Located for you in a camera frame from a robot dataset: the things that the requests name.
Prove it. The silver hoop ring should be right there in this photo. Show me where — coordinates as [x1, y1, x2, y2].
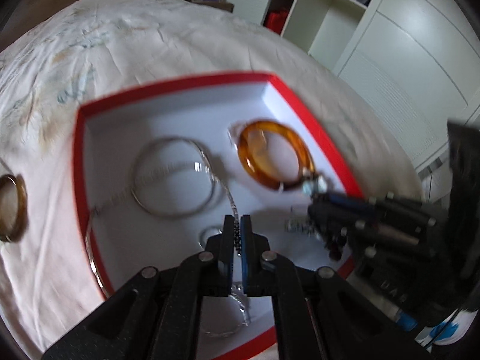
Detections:
[199, 226, 226, 250]

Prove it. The red cardboard box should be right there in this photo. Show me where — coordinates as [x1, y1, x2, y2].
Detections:
[73, 71, 367, 358]

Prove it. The large silver bangle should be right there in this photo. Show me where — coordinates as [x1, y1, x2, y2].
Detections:
[129, 138, 219, 219]

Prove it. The amber bangle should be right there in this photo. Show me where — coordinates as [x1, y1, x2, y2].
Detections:
[235, 120, 318, 193]

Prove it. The wooden nightstand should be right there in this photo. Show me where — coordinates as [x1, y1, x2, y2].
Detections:
[175, 0, 235, 14]

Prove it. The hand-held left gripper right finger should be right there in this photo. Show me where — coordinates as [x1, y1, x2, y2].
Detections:
[240, 214, 432, 360]

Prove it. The white wardrobe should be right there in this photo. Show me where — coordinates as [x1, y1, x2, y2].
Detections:
[259, 0, 480, 175]

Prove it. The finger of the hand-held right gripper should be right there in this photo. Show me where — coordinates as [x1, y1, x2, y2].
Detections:
[317, 219, 419, 261]
[307, 191, 438, 229]

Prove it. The silver beaded necklace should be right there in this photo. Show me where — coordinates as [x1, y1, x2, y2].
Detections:
[90, 157, 253, 339]

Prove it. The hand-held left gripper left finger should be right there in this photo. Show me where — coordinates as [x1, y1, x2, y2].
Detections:
[41, 214, 235, 360]

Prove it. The red bag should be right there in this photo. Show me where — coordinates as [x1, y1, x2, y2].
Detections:
[264, 10, 290, 33]

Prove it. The dark brown bangle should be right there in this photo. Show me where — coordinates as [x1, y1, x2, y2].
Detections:
[0, 174, 29, 243]

